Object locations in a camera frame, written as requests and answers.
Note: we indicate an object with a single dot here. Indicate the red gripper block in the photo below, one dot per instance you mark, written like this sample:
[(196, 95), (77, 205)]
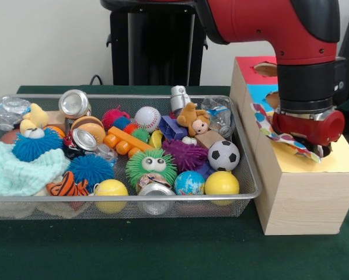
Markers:
[(311, 128)]

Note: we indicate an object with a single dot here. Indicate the heart print cloth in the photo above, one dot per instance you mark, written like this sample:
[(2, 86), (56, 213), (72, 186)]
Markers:
[(282, 140)]

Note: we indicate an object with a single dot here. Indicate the brown plush teddy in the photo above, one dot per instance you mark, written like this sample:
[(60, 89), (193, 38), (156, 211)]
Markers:
[(193, 118)]

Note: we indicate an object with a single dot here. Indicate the mint green cloth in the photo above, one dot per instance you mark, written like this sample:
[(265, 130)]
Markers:
[(17, 172)]

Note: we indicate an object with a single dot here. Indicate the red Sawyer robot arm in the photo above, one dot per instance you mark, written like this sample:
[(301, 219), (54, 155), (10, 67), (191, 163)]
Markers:
[(268, 23)]

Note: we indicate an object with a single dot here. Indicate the wooden box with three holes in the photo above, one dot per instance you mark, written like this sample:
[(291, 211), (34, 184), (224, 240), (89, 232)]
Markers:
[(303, 198)]

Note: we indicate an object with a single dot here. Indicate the clear mesh bin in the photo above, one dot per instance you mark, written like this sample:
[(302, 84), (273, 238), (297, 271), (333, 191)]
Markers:
[(63, 213)]

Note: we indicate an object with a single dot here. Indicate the black and white soccer ball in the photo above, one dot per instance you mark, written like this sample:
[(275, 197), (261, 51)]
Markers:
[(223, 155)]

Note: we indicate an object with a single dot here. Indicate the yellow ball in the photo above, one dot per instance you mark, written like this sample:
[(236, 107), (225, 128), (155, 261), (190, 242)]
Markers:
[(222, 182), (111, 188)]

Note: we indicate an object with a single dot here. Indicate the small globe ball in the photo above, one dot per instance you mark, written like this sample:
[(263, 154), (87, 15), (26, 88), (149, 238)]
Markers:
[(189, 182)]

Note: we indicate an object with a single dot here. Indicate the silver toy robot figure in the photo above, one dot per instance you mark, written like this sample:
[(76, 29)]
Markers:
[(179, 96)]

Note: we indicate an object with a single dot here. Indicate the green spiky ball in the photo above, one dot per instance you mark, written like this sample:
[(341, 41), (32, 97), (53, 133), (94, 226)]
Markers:
[(151, 169)]

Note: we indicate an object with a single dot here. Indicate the orange bumpy toy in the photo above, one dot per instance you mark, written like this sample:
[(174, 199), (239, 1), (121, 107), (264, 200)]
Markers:
[(125, 140)]

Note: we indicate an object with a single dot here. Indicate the dark green table cloth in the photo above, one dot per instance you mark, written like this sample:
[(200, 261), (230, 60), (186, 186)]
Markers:
[(163, 251)]

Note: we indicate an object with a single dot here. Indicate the blue spiky ball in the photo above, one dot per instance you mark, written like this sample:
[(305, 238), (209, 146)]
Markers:
[(35, 146), (90, 169)]

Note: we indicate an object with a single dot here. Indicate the orange tiger plush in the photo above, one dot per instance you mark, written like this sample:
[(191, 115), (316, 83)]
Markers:
[(66, 185)]

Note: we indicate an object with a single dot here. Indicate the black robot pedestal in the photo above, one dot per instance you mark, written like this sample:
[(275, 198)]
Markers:
[(157, 46)]

